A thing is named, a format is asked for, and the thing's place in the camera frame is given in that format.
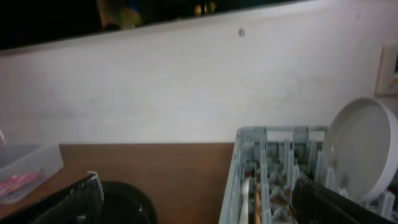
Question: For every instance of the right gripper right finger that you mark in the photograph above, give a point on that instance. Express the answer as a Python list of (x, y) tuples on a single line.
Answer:
[(314, 203)]

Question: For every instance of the grey dishwasher rack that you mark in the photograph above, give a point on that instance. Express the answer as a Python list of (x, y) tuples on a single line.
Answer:
[(275, 158)]

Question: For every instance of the grey round plate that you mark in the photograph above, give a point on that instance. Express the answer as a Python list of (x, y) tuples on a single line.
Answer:
[(361, 147)]

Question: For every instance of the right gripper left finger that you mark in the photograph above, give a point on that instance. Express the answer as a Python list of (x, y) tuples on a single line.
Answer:
[(80, 202)]

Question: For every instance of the wooden chopstick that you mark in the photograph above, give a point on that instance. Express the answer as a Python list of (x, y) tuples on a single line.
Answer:
[(257, 211)]

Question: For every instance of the red snack wrapper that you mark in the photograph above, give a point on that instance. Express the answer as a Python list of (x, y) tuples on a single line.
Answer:
[(16, 182)]

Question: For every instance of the clear plastic bin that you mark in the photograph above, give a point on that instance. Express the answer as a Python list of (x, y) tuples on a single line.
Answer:
[(26, 158)]

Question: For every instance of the white wall control panel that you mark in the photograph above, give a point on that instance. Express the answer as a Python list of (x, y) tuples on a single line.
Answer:
[(387, 76)]

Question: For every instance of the round black serving tray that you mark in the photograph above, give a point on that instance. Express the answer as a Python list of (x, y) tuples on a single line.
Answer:
[(126, 204)]

